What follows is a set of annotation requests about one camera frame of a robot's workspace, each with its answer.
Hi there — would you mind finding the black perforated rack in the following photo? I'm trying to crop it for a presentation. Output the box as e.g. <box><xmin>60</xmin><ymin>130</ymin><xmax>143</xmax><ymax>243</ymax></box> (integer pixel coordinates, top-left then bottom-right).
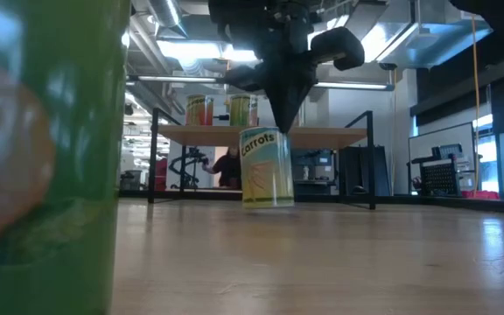
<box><xmin>418</xmin><ymin>161</ymin><xmax>462</xmax><ymax>197</ymax></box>

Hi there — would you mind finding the wooden shelf black frame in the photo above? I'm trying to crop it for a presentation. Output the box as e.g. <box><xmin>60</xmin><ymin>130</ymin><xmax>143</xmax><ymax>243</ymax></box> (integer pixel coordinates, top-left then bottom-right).
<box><xmin>147</xmin><ymin>108</ymin><xmax>376</xmax><ymax>211</ymax></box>

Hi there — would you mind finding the black workbench with equipment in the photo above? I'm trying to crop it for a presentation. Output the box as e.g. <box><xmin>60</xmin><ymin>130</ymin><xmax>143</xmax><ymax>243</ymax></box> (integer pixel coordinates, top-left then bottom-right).
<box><xmin>293</xmin><ymin>148</ymin><xmax>340</xmax><ymax>196</ymax></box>

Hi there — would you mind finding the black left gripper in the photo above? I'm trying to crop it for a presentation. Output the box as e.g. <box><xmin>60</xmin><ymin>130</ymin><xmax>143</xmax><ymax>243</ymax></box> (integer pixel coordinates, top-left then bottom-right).
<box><xmin>224</xmin><ymin>43</ymin><xmax>319</xmax><ymax>134</ymax></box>

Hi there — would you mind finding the red cabinet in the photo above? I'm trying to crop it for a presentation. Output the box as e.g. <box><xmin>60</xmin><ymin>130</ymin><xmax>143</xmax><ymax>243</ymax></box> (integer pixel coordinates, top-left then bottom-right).
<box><xmin>155</xmin><ymin>157</ymin><xmax>169</xmax><ymax>192</ymax></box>

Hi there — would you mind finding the grey bin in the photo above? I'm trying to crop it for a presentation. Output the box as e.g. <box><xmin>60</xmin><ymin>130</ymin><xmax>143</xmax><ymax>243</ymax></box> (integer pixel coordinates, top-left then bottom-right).
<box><xmin>119</xmin><ymin>169</ymin><xmax>143</xmax><ymax>191</ymax></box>

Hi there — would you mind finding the person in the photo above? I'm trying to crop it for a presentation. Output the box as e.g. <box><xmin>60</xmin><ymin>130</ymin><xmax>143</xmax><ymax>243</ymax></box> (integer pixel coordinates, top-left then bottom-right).
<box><xmin>202</xmin><ymin>146</ymin><xmax>242</xmax><ymax>190</ymax></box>

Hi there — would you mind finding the green can orange fruit picture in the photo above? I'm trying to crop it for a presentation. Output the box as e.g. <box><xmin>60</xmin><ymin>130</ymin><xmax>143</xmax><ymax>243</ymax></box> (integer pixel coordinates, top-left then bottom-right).
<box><xmin>0</xmin><ymin>0</ymin><xmax>131</xmax><ymax>315</ymax></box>

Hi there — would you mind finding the red bin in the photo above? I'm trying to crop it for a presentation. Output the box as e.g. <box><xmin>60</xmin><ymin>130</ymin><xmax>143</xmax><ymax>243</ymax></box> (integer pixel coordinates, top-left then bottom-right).
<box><xmin>460</xmin><ymin>189</ymin><xmax>501</xmax><ymax>200</ymax></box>

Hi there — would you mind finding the dark monitor on rack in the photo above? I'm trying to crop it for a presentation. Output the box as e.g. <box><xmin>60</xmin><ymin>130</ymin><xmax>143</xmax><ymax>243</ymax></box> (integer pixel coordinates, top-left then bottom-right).
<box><xmin>409</xmin><ymin>143</ymin><xmax>466</xmax><ymax>166</ymax></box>

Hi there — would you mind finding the silver ventilation duct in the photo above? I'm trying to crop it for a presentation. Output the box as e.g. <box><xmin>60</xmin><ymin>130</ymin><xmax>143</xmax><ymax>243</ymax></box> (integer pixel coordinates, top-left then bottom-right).
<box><xmin>148</xmin><ymin>0</ymin><xmax>188</xmax><ymax>39</ymax></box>

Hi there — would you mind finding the white partition panel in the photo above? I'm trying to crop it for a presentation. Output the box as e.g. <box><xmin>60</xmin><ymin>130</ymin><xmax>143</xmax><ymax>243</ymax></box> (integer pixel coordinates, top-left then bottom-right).
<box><xmin>408</xmin><ymin>122</ymin><xmax>476</xmax><ymax>161</ymax></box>

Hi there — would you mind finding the black cabinet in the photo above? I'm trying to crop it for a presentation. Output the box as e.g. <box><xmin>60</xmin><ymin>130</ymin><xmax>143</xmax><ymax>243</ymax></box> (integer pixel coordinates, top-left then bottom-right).
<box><xmin>338</xmin><ymin>145</ymin><xmax>392</xmax><ymax>197</ymax></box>

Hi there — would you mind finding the yellow carrots can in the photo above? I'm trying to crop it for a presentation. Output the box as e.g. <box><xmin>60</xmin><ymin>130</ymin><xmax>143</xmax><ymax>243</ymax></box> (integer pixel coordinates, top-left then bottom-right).
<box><xmin>239</xmin><ymin>126</ymin><xmax>296</xmax><ymax>210</ymax></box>

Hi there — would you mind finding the long ceiling light fixture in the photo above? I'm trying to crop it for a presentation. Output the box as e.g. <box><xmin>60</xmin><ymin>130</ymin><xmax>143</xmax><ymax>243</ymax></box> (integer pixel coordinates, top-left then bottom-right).
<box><xmin>125</xmin><ymin>74</ymin><xmax>396</xmax><ymax>92</ymax></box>

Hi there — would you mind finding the yellow hanging cable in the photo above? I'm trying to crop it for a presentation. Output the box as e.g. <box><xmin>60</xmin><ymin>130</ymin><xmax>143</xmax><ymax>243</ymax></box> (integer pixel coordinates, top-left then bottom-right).
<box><xmin>470</xmin><ymin>15</ymin><xmax>482</xmax><ymax>199</ymax></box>

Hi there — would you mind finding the red yellow pineapple can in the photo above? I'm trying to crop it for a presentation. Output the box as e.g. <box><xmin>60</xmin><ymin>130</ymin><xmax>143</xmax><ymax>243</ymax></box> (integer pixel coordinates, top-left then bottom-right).
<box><xmin>185</xmin><ymin>93</ymin><xmax>214</xmax><ymax>127</ymax></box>

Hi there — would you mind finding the black table edge rail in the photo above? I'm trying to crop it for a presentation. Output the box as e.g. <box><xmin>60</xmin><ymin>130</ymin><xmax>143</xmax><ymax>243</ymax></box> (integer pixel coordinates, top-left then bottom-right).
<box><xmin>118</xmin><ymin>186</ymin><xmax>504</xmax><ymax>216</ymax></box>

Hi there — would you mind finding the green oranges can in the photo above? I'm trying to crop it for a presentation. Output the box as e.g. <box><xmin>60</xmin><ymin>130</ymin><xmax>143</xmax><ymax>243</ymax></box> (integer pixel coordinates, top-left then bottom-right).
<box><xmin>228</xmin><ymin>93</ymin><xmax>259</xmax><ymax>128</ymax></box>

